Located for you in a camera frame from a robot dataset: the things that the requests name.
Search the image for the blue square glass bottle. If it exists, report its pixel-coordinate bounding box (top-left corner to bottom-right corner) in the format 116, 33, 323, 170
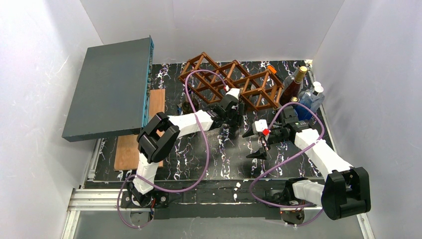
295, 86, 325, 120

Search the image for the clear bottle white neck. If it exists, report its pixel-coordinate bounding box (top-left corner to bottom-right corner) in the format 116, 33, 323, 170
303, 81, 321, 93

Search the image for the dark bottle silver cap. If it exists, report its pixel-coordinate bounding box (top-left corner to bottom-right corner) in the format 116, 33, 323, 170
177, 99, 199, 115

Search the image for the brown wooden board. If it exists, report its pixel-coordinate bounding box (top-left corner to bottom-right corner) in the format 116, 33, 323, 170
114, 89, 165, 171

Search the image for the dark grey box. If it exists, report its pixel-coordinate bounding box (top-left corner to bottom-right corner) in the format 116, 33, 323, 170
62, 36, 154, 142

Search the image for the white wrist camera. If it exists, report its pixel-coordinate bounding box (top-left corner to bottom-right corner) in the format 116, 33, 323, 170
252, 119, 271, 140
224, 86, 240, 100

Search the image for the brown wooden wine rack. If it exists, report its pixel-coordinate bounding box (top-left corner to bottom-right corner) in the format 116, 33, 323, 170
179, 52, 284, 111

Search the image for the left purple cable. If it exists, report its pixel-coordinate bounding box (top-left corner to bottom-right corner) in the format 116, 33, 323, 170
117, 69, 231, 230

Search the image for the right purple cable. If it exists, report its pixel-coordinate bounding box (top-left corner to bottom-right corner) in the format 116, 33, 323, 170
249, 102, 325, 228

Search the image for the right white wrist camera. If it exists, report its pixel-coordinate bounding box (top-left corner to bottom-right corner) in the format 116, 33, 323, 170
252, 119, 271, 140

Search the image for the dark bottle gold cap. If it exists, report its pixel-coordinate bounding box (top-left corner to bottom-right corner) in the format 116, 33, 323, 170
280, 66, 308, 105

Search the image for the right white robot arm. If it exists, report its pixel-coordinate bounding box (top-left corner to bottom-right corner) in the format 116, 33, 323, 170
243, 102, 371, 220

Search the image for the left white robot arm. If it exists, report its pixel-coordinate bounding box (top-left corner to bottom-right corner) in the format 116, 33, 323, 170
128, 95, 246, 200

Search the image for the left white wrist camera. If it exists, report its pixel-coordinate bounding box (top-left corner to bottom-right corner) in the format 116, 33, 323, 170
224, 86, 240, 100

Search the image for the purple cable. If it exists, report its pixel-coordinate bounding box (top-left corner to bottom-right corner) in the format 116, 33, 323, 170
117, 69, 231, 230
249, 102, 325, 228

